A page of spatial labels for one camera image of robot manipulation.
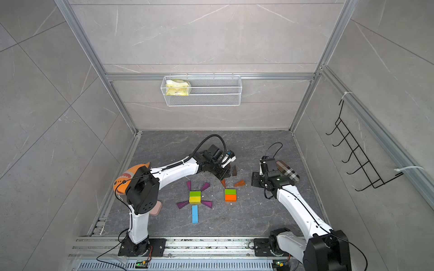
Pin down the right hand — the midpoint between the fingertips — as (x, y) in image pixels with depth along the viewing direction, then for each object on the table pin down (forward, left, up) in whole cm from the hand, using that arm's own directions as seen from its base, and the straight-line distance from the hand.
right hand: (257, 177), depth 85 cm
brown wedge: (+8, +11, -8) cm, 16 cm away
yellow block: (-8, +33, -9) cm, 35 cm away
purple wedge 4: (-10, +26, -10) cm, 29 cm away
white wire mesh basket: (+49, +30, +20) cm, 61 cm away
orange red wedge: (+2, +18, -9) cm, 20 cm away
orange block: (-7, +14, -8) cm, 18 cm away
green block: (-4, +33, -8) cm, 34 cm away
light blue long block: (-15, +32, -9) cm, 36 cm away
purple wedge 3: (-10, +40, -9) cm, 42 cm away
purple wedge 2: (0, +27, -10) cm, 29 cm away
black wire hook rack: (-11, -36, +23) cm, 44 cm away
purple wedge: (+2, +37, -9) cm, 38 cm away
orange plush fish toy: (-1, +71, -2) cm, 71 cm away
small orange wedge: (+2, +8, -9) cm, 12 cm away
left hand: (+3, +13, 0) cm, 14 cm away
